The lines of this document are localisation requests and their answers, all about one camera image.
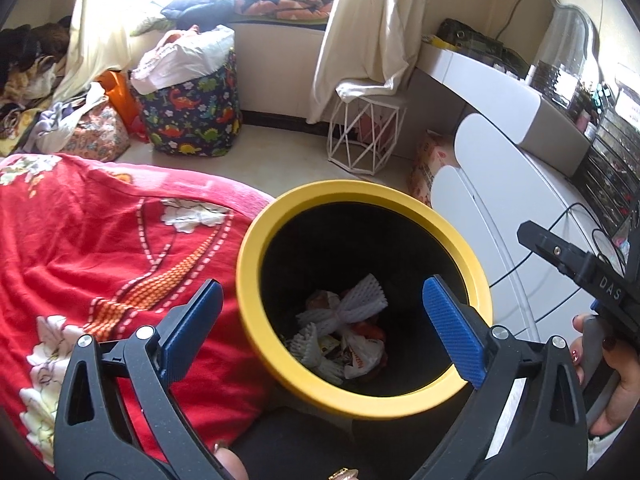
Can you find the large white plastic bag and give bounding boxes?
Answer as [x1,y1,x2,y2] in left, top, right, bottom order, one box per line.
[131,25,236,95]

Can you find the red plastic bag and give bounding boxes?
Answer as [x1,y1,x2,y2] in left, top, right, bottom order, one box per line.
[350,322,386,342]

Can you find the dinosaur print fabric basket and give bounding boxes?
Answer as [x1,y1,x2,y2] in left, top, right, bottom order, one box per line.
[137,47,242,157]

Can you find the person's left hand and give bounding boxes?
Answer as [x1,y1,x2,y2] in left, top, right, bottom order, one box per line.
[214,440,358,480]

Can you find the yellow rimmed black trash bin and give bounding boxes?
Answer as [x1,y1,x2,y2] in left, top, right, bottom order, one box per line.
[236,179,493,480]

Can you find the orange black patterned quilt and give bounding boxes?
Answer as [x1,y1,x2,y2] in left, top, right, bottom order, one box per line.
[235,0,335,21]

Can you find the floral tote bag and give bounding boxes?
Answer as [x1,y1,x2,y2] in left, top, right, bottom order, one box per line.
[62,105,131,161]

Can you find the white dressing table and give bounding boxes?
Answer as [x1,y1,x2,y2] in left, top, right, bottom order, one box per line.
[430,112,596,346]

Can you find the black cable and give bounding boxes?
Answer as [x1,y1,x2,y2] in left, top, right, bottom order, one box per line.
[495,202,626,281]

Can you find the person's right hand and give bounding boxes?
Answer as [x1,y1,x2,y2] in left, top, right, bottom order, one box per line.
[570,312,637,438]

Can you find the red floral blanket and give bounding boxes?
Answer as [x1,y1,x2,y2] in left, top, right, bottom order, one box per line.
[0,152,276,471]

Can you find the white foam net sleeve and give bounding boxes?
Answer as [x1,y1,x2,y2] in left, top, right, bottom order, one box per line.
[296,273,389,337]
[286,322,347,382]

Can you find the green white pillow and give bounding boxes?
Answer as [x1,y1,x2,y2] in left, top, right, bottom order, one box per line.
[131,12,171,36]

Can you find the wavy silver framed mirror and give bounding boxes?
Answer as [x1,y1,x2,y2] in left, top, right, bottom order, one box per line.
[495,0,601,76]

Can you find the pink printed cardboard box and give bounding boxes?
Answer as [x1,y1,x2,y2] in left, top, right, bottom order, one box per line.
[410,130,461,208]

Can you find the lavender white clothes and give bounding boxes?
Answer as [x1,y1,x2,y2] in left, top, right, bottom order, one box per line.
[35,82,108,153]

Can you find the white plastic bag orange print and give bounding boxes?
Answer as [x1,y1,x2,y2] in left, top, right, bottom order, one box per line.
[344,332,389,380]

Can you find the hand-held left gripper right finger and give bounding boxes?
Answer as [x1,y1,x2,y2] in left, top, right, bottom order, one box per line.
[412,275,590,480]

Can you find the white cloth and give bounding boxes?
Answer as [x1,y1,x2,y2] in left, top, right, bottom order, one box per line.
[336,78,407,107]

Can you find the white wire stool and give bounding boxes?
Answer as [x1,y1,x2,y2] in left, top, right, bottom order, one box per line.
[327,80,408,176]

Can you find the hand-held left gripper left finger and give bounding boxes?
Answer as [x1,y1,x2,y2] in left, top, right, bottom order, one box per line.
[54,279,241,480]

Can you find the pile of dark clothes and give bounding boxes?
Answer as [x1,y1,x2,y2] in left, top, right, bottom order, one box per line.
[0,15,71,156]

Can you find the clear cosmetics organizer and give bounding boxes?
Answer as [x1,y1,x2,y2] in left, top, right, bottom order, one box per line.
[525,60,640,241]

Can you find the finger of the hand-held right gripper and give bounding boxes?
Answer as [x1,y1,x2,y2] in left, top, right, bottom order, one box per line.
[517,220,596,281]

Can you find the dark bag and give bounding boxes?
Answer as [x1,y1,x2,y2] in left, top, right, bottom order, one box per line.
[440,18,531,73]

